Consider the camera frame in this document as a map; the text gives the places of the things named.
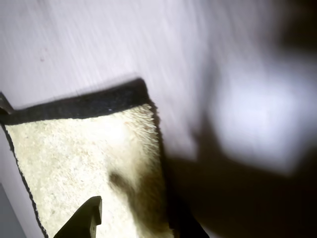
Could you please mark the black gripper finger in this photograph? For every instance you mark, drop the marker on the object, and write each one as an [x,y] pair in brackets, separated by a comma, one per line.
[84,220]
[185,223]

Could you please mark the cream towel with black border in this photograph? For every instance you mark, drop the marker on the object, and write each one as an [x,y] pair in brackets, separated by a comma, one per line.
[81,153]

